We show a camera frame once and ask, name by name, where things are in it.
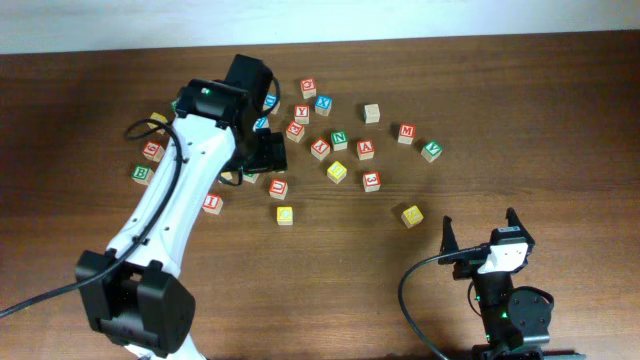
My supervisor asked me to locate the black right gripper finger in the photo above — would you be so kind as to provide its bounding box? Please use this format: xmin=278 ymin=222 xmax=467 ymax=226
xmin=438 ymin=216 xmax=459 ymax=264
xmin=505 ymin=207 xmax=523 ymax=229

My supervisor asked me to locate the green R block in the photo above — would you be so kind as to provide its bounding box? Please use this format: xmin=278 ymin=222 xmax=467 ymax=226
xmin=243 ymin=173 xmax=259 ymax=184

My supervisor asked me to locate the yellow C block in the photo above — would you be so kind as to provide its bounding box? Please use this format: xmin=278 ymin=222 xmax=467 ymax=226
xmin=276 ymin=206 xmax=294 ymax=226

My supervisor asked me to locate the red I block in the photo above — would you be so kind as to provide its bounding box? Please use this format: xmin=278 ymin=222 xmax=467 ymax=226
xmin=202 ymin=194 xmax=224 ymax=215

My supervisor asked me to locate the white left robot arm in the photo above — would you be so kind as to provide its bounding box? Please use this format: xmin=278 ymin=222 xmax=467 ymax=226
xmin=75 ymin=55 xmax=287 ymax=359

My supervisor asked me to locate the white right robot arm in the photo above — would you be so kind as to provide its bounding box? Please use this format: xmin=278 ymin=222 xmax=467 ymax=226
xmin=438 ymin=208 xmax=554 ymax=359

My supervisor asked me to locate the red U block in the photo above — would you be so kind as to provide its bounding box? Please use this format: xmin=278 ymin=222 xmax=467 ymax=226
xmin=269 ymin=179 xmax=288 ymax=200

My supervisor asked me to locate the blue H block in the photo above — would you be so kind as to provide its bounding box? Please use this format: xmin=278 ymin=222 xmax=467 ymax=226
xmin=253 ymin=117 xmax=270 ymax=131

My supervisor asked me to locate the red E block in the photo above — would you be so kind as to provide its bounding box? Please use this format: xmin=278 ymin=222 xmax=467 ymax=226
xmin=285 ymin=121 xmax=305 ymax=143

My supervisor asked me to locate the yellow K block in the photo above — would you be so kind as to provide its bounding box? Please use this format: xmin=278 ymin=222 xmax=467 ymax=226
xmin=401 ymin=205 xmax=424 ymax=228

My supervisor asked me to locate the yellow S block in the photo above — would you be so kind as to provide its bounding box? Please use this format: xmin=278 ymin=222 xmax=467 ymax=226
xmin=220 ymin=172 xmax=233 ymax=181

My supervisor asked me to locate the red Y block lower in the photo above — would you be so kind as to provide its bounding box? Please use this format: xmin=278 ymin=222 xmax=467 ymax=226
xmin=311 ymin=138 xmax=331 ymax=161

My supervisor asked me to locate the red y block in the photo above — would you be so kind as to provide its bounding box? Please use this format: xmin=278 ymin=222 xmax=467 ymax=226
xmin=294 ymin=105 xmax=310 ymax=124
xmin=311 ymin=138 xmax=331 ymax=161

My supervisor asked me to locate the red Y block upper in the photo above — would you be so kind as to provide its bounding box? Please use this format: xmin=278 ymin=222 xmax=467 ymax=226
xmin=294 ymin=105 xmax=310 ymax=124

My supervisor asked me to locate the blue D block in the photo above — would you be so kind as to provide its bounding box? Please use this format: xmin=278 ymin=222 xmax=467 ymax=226
xmin=263 ymin=93 xmax=280 ymax=114

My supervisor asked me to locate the yellow E block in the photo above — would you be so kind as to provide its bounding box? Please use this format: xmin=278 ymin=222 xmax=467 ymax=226
xmin=326 ymin=161 xmax=348 ymax=184

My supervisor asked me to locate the green N block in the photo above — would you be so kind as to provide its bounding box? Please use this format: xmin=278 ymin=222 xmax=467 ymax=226
xmin=331 ymin=131 xmax=349 ymax=151

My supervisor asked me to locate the blue X block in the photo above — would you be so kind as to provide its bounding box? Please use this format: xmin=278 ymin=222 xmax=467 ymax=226
xmin=315 ymin=95 xmax=333 ymax=116

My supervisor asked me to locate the red C block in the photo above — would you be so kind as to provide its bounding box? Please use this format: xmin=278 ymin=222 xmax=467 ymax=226
xmin=300 ymin=78 xmax=317 ymax=99

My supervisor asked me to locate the green V block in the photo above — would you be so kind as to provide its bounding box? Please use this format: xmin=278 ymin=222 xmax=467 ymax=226
xmin=421 ymin=141 xmax=443 ymax=163

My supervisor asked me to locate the red A block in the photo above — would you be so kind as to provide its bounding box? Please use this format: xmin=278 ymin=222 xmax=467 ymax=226
xmin=357 ymin=139 xmax=375 ymax=161

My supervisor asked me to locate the red 3 block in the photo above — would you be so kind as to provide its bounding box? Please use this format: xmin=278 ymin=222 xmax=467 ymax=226
xmin=363 ymin=172 xmax=381 ymax=192

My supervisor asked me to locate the plain wooden block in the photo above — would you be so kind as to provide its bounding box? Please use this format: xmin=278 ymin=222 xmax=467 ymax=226
xmin=364 ymin=104 xmax=381 ymax=124

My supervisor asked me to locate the yellow block far left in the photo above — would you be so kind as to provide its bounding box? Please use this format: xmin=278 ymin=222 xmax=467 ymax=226
xmin=148 ymin=112 xmax=168 ymax=135

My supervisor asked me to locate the red M block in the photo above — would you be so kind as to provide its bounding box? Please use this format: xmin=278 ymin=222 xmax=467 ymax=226
xmin=397 ymin=124 xmax=416 ymax=145

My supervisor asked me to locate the red 6 block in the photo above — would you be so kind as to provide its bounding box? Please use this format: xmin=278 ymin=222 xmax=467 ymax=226
xmin=142 ymin=141 xmax=165 ymax=162

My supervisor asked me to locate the green B block left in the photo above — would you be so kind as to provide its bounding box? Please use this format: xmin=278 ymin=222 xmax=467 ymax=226
xmin=131 ymin=165 xmax=154 ymax=185

